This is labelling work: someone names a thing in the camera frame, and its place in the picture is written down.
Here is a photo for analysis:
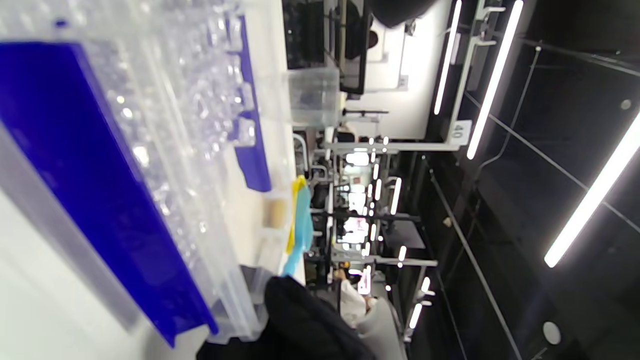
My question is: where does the person's right hand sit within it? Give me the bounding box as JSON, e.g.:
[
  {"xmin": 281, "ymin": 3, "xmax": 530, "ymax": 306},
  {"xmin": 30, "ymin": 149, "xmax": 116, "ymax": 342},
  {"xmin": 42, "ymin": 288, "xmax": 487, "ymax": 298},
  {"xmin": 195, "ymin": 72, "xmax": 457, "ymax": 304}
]
[{"xmin": 196, "ymin": 275, "xmax": 378, "ymax": 360}]

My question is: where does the person's left hand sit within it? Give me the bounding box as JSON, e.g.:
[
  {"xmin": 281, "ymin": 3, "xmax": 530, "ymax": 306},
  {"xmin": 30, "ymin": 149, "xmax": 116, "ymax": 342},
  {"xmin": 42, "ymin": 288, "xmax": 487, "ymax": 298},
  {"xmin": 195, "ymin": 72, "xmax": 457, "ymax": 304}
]
[{"xmin": 367, "ymin": 0, "xmax": 441, "ymax": 29}]

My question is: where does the light blue plastic scoop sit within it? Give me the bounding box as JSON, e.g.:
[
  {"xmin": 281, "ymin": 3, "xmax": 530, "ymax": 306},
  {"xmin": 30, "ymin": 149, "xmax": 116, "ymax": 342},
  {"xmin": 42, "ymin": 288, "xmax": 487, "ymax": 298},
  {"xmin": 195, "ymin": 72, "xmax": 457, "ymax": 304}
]
[{"xmin": 281, "ymin": 186, "xmax": 315, "ymax": 278}]

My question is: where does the clear plastic shaker cup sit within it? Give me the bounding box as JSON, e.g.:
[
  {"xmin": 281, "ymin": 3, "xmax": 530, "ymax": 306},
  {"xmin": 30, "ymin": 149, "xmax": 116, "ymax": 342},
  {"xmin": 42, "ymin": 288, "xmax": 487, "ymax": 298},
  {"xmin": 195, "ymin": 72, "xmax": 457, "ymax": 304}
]
[{"xmin": 287, "ymin": 67, "xmax": 342, "ymax": 128}]

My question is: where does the clear container with blue clips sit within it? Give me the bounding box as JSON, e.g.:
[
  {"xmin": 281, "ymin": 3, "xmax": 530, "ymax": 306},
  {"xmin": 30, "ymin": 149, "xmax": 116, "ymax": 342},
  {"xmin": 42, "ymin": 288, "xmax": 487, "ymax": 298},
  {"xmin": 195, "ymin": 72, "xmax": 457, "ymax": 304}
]
[{"xmin": 0, "ymin": 0, "xmax": 298, "ymax": 348}]

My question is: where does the black monitor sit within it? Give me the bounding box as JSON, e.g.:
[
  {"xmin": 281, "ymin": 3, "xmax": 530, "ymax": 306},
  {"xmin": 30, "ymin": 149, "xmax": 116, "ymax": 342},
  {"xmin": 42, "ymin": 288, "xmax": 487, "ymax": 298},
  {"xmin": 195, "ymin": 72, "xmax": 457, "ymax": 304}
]
[{"xmin": 339, "ymin": 0, "xmax": 374, "ymax": 96}]

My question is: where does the white ceiling light strip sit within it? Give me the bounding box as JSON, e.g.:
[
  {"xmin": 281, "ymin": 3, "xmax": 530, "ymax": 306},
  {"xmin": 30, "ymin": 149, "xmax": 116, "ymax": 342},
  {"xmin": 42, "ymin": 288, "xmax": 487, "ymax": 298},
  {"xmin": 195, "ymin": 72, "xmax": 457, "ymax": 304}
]
[
  {"xmin": 466, "ymin": 0, "xmax": 525, "ymax": 161},
  {"xmin": 544, "ymin": 111, "xmax": 640, "ymax": 269},
  {"xmin": 434, "ymin": 0, "xmax": 463, "ymax": 116}
]

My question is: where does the white ceiling sign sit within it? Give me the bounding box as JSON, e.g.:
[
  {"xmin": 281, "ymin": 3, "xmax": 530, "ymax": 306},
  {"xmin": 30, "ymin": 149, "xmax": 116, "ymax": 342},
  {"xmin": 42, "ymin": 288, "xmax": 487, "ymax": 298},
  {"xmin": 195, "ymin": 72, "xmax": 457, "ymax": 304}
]
[{"xmin": 447, "ymin": 119, "xmax": 473, "ymax": 149}]

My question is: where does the yellow plastic bowl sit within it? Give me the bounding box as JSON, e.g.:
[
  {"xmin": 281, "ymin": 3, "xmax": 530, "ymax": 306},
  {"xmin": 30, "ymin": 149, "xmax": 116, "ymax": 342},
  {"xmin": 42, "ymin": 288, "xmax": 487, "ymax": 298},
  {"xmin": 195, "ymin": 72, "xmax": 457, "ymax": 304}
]
[{"xmin": 285, "ymin": 175, "xmax": 310, "ymax": 256}]

